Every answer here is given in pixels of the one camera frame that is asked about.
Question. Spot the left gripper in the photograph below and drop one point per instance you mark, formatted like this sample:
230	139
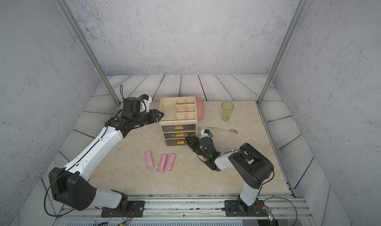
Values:
154	115

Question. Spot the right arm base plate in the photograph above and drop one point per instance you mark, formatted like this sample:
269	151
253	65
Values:
237	208

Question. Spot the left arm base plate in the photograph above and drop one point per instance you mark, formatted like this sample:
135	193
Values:
126	209

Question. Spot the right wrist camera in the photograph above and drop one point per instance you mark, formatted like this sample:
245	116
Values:
206	133

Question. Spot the pink sponge block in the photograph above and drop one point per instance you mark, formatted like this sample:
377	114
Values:
200	108

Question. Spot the metal spoon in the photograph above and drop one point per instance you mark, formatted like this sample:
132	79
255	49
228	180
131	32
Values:
221	129

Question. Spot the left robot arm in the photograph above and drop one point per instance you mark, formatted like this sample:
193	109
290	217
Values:
70	185

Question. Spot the pink bag roll left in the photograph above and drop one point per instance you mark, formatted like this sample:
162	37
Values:
149	159

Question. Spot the green translucent cup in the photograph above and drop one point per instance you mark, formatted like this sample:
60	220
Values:
226	111

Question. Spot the beige drawer organizer cabinet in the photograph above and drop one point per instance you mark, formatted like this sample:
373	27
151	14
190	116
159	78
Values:
178	110

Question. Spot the aluminium frame post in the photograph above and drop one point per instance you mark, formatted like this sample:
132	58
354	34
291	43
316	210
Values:
283	48
69	17

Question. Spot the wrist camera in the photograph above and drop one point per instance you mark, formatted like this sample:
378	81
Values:
145	101
206	133

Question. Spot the pink bag roll middle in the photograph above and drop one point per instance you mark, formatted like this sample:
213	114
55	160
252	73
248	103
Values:
162	163

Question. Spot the pink bag roll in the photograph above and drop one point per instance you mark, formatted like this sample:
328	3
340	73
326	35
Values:
149	159
170	162
162	163

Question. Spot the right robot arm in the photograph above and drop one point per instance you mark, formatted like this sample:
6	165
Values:
253	167

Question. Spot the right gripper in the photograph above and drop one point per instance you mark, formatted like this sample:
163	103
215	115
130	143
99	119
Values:
194	142

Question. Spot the right aluminium frame post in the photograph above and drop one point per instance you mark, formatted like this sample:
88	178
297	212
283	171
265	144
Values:
283	48

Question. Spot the pink bag roll right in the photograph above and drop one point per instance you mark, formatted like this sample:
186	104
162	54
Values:
170	162

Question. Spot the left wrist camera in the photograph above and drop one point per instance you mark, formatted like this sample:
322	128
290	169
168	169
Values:
145	101

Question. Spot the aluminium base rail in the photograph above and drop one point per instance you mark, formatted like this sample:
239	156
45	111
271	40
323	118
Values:
203	210

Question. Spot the transparent drawer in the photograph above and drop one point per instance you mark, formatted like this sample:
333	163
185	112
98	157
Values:
176	142
179	135
179	128

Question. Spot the left aluminium frame post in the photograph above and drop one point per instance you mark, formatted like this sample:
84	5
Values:
69	17

